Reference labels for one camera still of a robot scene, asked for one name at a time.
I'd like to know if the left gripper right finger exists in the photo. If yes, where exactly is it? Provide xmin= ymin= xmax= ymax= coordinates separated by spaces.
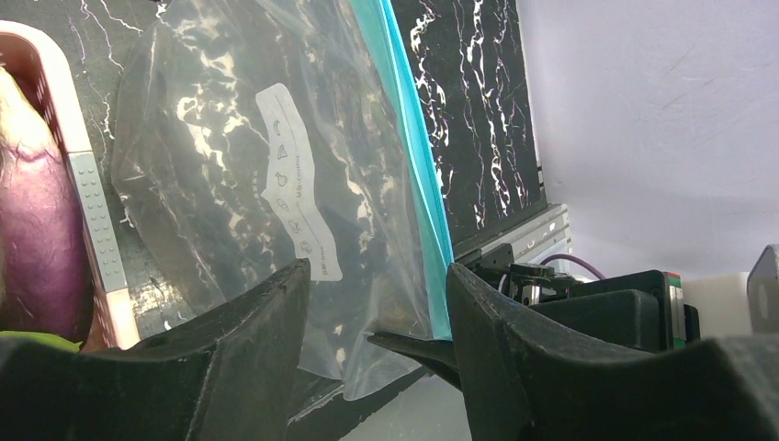
xmin=446 ymin=264 xmax=778 ymax=440

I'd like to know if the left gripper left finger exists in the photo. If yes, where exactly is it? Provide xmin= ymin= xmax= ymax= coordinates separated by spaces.
xmin=1 ymin=259 xmax=310 ymax=440

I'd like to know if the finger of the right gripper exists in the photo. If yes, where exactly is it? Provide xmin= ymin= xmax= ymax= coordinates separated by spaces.
xmin=367 ymin=332 xmax=461 ymax=390

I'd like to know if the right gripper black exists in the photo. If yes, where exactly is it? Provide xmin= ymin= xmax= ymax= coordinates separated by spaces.
xmin=474 ymin=243 xmax=700 ymax=353

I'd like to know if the clear zip top bag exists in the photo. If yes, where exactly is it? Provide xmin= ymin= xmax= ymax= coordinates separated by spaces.
xmin=111 ymin=1 xmax=444 ymax=401

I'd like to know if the pink plastic basket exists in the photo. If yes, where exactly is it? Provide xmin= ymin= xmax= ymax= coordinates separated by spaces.
xmin=1 ymin=20 xmax=141 ymax=349

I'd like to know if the white green cabbage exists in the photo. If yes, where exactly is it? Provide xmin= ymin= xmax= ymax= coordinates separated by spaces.
xmin=1 ymin=331 xmax=82 ymax=353

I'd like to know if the long purple eggplant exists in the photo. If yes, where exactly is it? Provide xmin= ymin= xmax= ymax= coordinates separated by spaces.
xmin=1 ymin=70 xmax=93 ymax=343

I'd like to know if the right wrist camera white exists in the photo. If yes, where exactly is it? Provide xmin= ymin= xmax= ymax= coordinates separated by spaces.
xmin=683 ymin=244 xmax=778 ymax=338

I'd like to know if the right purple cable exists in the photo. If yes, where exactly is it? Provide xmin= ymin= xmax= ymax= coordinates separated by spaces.
xmin=538 ymin=253 xmax=606 ymax=282

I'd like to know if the aluminium rail frame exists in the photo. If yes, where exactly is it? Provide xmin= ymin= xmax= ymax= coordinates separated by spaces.
xmin=456 ymin=204 xmax=572 ymax=268

